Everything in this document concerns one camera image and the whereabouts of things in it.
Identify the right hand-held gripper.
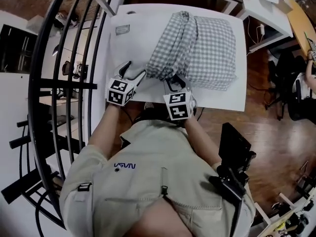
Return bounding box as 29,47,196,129
162,74,198,122

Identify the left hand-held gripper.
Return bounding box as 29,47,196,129
106,60,147,107

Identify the grey checked pillowcase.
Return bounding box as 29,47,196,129
146,10,238,91

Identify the person's left forearm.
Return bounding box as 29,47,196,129
87,102,124,160

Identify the white work table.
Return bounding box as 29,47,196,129
109,3,248,113

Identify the black metal railing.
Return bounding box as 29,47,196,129
0,0,129,232

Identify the beige zip vest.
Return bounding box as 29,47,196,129
59,118,256,237

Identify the black clip-mounted screen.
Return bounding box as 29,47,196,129
208,122,257,204

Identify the black office chair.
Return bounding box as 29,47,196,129
264,49,301,121
287,72,316,123

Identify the pale cube box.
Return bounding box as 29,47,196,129
26,15,48,34

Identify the white side table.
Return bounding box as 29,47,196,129
237,0,294,53

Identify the black cabinet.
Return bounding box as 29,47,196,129
0,25,38,74

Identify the open cardboard box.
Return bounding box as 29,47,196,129
276,0,295,14

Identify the person's bare chest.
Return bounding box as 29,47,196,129
128,197,193,237

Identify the round wooden table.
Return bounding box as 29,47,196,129
287,0,316,56

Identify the white cable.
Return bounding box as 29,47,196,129
246,16,266,57

